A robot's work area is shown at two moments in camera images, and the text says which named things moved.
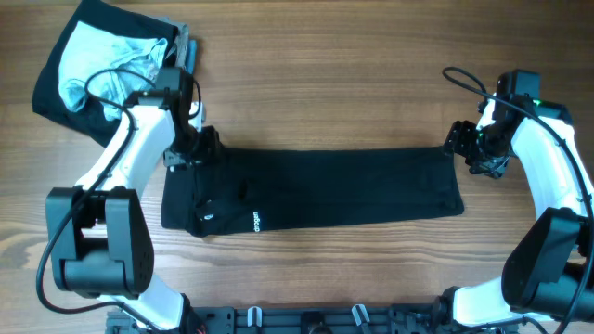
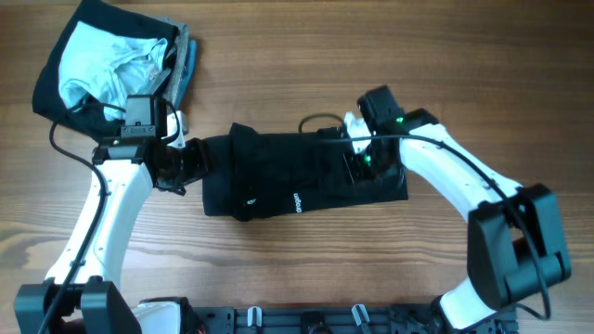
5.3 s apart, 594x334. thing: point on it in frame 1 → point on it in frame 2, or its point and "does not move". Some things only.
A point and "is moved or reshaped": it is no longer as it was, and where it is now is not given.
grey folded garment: [182, 41] does not move
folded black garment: [91, 122] does not move
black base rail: [301, 319] does not move
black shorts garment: [234, 189] is moved or reshaped
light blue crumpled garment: [100, 67] does not move
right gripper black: [457, 142] → [357, 173]
